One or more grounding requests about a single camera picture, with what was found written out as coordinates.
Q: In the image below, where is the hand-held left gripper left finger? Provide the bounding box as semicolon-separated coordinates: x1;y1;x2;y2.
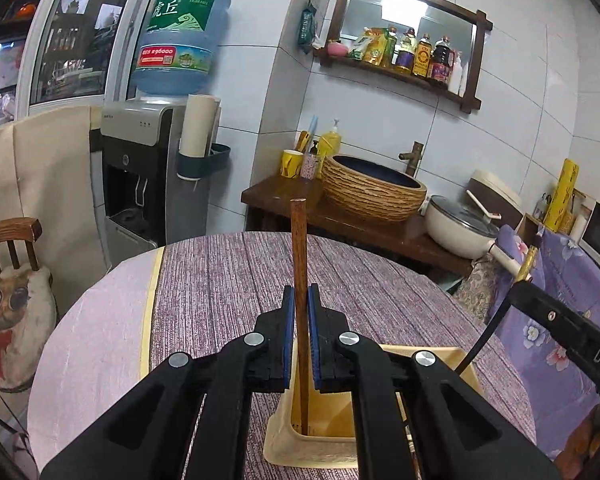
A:
40;285;297;480

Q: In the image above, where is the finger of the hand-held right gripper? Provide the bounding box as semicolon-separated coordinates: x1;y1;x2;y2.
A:
509;281;600;398

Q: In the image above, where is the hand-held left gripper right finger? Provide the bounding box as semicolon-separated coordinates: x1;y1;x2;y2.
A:
307;284;563;480

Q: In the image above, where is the black chopstick with gold end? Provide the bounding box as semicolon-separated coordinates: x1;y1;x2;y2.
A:
455;232;541;375

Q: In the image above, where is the beige plastic utensil holder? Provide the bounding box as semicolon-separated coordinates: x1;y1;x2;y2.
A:
263;344;483;470

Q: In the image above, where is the brown wooden chopstick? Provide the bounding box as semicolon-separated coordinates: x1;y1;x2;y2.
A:
290;198;311;436

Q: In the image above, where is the purple floral cloth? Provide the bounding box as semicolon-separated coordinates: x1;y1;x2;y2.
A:
490;225;600;461

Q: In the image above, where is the purple striped tablecloth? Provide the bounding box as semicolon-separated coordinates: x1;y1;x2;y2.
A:
150;231;536;480

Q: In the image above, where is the beige floral cloth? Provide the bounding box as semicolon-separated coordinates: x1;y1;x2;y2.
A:
455;255;503;326

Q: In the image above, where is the yellow wrap roll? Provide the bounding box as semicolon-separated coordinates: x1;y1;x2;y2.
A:
542;159;580;231

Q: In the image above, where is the white spatula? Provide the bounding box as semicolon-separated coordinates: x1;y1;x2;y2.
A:
466;189;503;223

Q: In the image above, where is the white pan with glass lid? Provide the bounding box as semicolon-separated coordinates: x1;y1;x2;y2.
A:
425;195;531;283

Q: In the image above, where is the cream rice cooker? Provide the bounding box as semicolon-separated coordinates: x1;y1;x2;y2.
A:
467;169;523;231

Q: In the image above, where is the dark wooden counter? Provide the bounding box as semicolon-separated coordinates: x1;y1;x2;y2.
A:
241;175;481;276

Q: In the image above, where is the woven pattern wash basin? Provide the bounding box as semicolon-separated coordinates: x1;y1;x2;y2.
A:
321;154;427;223

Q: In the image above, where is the pink patterned cup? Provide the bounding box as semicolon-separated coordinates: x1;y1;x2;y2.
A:
301;152;323;181

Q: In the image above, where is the yellow mug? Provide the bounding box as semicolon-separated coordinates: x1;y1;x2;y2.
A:
281;149;305;178

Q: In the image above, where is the pink tablecloth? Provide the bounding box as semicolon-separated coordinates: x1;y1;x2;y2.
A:
27;247;166;471

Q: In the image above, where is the dark teal cup holder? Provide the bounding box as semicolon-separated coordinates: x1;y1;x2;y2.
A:
176;143;231;181

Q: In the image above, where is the yellow dish soap bottle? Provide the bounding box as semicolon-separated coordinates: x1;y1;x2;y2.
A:
317;119;342;158

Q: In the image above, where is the bamboo style faucet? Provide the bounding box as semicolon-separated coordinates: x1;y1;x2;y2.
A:
399;141;425;177

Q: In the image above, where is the cream paper cup tube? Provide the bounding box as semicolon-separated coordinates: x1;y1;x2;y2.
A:
179;93;222;181

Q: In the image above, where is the grey water dispenser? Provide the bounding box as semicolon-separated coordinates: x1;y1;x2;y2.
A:
100;95;221;256

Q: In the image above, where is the white plastic bottle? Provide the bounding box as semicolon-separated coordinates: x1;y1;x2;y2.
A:
447;51;468;96

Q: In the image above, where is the dark sauce bottle red label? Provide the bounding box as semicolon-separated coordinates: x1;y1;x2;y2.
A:
429;36;456;86

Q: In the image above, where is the bottle with yellow label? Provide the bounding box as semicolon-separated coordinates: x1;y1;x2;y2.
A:
412;34;433;78

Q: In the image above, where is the beige cloth cover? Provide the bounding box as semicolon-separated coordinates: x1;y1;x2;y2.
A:
0;105;108;311

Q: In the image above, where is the yellow refill pouch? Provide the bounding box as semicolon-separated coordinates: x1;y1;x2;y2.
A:
349;27;381;61

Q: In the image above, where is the wooden chair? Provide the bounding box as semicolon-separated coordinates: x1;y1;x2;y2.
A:
0;217;56;396

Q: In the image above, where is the dark bottle with purple label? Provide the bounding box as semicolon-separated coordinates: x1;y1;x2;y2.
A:
392;27;417;73

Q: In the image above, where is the yellow cooking oil bottle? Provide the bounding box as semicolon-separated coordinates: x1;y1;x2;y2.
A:
365;27;397;67

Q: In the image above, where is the green packet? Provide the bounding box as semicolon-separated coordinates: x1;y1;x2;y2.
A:
296;0;320;53

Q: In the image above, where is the blue water jug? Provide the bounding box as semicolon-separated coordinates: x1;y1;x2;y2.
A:
130;0;232;98

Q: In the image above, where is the wooden framed mirror shelf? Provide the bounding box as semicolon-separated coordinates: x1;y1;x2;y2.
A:
312;0;495;113

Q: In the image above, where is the white framed glass window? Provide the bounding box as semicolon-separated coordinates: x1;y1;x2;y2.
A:
15;0;176;106

